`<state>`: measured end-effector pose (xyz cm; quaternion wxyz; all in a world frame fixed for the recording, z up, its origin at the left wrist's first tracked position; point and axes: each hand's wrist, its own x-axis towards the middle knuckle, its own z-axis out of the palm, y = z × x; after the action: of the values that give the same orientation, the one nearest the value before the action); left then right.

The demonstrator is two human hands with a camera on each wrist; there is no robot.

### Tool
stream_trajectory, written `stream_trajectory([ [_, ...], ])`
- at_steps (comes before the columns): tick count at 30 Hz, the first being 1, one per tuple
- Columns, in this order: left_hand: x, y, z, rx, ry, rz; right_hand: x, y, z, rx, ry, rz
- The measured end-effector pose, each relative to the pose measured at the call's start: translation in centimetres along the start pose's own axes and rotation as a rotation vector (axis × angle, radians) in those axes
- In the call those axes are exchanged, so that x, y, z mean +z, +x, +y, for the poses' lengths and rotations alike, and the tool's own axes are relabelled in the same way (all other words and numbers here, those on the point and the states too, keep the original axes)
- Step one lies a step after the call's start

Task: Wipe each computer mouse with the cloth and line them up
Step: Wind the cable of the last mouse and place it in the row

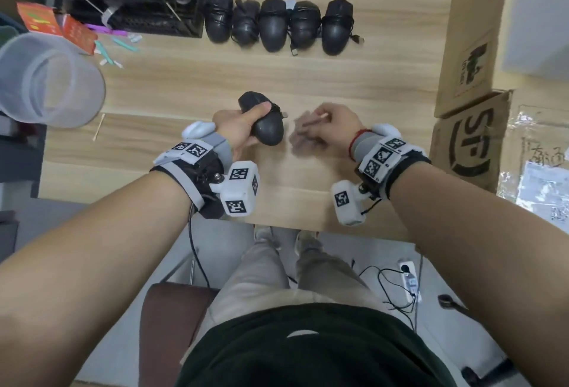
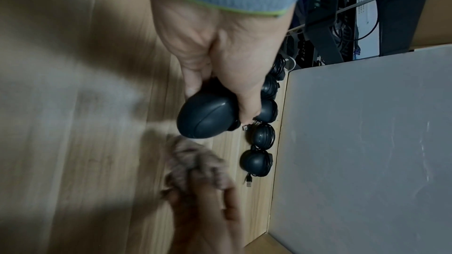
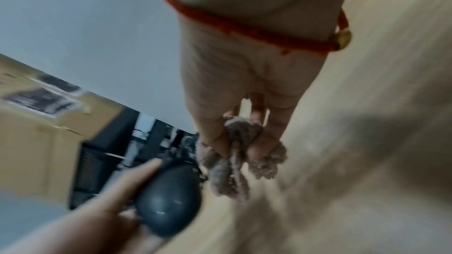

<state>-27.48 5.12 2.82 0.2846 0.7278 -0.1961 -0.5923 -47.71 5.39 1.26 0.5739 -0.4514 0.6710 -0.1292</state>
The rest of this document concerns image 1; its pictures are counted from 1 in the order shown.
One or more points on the cardboard box with black logo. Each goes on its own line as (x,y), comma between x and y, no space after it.
(471,164)

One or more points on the dark grey padded seat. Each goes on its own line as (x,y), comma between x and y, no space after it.
(22,160)

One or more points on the small black round object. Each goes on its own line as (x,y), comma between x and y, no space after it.
(446,301)

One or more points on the teal pen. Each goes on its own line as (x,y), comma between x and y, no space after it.
(124,43)
(103,52)

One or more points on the left wrist camera rig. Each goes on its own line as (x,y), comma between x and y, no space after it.
(240,191)

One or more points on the purple plastic strip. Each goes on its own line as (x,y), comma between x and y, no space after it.
(106,30)

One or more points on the white power strip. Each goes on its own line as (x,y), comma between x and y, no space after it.
(409,282)

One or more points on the person's left hand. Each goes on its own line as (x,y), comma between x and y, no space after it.
(235,127)

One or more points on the white wrist puck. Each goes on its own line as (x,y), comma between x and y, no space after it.
(198,130)
(386,130)

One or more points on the white chest device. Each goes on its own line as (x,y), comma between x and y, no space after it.
(303,334)

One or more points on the person's beige trousers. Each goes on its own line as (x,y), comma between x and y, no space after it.
(258,275)

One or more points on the plain orange small box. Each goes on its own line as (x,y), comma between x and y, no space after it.
(78,33)

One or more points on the small stamped cardboard box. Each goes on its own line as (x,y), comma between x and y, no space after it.
(471,22)

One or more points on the pink fluffy wiping cloth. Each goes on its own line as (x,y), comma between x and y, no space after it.
(302,127)

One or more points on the large white box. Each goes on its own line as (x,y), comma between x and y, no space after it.
(538,18)

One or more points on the white right wrist puck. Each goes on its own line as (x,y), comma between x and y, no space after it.
(386,130)

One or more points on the grey right wrist sleeve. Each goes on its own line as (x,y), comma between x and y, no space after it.
(364,144)

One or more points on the person's left shoe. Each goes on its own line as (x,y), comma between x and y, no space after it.
(266,235)

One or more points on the person's right hand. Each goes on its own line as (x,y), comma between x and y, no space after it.
(340,127)

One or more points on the clear plastic basin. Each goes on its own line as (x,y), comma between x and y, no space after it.
(18,89)

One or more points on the thin wooden stick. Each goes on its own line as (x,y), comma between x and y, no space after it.
(98,127)

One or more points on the grey wrist sleeve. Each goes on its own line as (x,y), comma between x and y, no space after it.
(222,147)
(364,144)

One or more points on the person's right forearm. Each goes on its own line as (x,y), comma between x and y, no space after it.
(484,267)

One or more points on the person's dark shirt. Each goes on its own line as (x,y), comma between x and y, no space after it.
(311,351)

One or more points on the person's left forearm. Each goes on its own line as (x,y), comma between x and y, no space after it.
(89,284)

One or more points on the white left wrist puck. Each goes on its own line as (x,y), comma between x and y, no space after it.
(198,130)

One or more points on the grey left wrist sleeve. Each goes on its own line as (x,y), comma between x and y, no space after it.
(222,147)

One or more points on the black computer mouse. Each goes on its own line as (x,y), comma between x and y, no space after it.
(273,36)
(269,129)
(245,33)
(336,40)
(218,29)
(304,36)

